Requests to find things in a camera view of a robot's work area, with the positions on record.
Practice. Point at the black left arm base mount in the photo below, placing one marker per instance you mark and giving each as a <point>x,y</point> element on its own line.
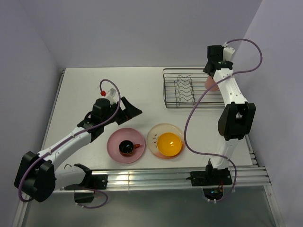
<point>95,185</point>

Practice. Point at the black wire dish rack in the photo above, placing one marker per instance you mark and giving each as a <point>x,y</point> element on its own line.
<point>182,87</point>

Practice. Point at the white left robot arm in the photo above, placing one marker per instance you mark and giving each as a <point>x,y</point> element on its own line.
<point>37,175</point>

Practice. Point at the aluminium table rail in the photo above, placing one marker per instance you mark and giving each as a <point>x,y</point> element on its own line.
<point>156,179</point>

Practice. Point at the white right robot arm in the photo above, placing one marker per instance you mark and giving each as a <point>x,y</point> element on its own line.
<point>237,117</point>

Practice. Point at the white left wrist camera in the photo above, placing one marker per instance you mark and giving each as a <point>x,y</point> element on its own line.
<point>110,95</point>

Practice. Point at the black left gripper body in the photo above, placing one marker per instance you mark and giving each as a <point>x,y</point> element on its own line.
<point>120,116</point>

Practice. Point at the cream and pink floral plate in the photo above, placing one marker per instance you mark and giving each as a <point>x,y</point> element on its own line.
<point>158,130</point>

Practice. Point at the yellow bowl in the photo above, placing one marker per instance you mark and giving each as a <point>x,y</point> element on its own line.
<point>169,144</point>

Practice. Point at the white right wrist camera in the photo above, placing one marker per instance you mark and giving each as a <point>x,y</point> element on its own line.
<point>228,52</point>

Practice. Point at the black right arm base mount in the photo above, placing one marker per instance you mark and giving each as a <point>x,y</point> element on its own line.
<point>211,177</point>

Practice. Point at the orange and black teacup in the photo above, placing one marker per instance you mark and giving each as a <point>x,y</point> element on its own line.
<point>126,148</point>

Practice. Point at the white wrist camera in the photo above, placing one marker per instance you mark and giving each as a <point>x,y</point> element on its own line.
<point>228,52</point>
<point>110,95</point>

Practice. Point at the pink plastic cup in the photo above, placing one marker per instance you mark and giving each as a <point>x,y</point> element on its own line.
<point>211,85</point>

